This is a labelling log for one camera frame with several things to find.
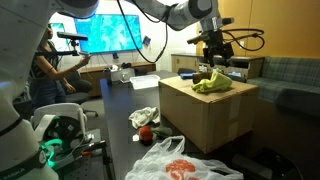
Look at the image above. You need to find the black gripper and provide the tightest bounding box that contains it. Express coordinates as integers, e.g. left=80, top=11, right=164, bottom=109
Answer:
left=202, top=28, right=235, bottom=68

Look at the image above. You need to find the black round speaker device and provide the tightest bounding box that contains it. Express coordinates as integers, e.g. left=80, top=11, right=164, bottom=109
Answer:
left=261, top=148, right=305, bottom=180

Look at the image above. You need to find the black office chair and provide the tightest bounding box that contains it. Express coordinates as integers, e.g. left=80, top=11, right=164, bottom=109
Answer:
left=62, top=71, right=100, bottom=118

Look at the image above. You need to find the wooden cabinet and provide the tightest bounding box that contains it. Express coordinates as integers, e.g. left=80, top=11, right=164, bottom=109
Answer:
left=170, top=52, right=266, bottom=80

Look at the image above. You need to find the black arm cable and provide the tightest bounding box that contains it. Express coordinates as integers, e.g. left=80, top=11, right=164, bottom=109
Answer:
left=115, top=0, right=266, bottom=65

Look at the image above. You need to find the white VR headset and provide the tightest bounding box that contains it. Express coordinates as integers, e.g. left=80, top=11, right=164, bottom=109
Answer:
left=31, top=102, right=89, bottom=158

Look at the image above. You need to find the person in dark clothes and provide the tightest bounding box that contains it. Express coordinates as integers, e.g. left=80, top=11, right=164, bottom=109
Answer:
left=28, top=23, right=92, bottom=110

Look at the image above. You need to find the black stereo camera bar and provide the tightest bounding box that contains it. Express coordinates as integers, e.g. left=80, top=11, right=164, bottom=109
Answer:
left=56, top=31, right=90, bottom=57

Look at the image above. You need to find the low wooden sideboard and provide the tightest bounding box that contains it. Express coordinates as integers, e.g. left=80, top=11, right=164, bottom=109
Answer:
left=79, top=61, right=157, bottom=98

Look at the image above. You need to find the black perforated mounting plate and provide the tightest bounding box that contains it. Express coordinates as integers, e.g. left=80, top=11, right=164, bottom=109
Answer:
left=54, top=129, right=113, bottom=180

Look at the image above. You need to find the red plush fruit green leaf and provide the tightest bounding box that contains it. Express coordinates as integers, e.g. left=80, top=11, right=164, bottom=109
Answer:
left=131, top=124, right=174, bottom=146

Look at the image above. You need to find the white crumpled cloth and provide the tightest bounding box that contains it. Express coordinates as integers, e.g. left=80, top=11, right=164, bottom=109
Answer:
left=128, top=106, right=161, bottom=130

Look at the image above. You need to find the grey tablet lit screen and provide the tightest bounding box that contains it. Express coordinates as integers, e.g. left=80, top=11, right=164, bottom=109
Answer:
left=226, top=69, right=248, bottom=84

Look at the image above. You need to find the large cardboard box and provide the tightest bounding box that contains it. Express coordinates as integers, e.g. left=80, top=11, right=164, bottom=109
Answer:
left=158, top=75, right=260, bottom=155

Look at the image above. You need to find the grey plaid sofa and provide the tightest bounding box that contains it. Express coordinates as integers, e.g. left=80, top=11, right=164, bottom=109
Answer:
left=247, top=55, right=320, bottom=117

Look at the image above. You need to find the clear plastic container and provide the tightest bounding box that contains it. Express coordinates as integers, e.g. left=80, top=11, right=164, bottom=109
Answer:
left=128, top=73, right=162, bottom=91

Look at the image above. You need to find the yellow green cloth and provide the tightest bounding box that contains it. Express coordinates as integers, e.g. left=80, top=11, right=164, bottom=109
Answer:
left=190, top=71, right=234, bottom=95

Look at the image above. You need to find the white plastic bag orange print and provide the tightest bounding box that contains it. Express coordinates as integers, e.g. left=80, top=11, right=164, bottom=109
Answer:
left=124, top=134, right=245, bottom=180

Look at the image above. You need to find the large wall screen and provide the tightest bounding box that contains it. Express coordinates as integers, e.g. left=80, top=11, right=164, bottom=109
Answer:
left=73, top=13, right=144, bottom=55

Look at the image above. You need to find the grey box device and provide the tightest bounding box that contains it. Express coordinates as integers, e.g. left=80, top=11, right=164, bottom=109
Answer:
left=109, top=67, right=136, bottom=85

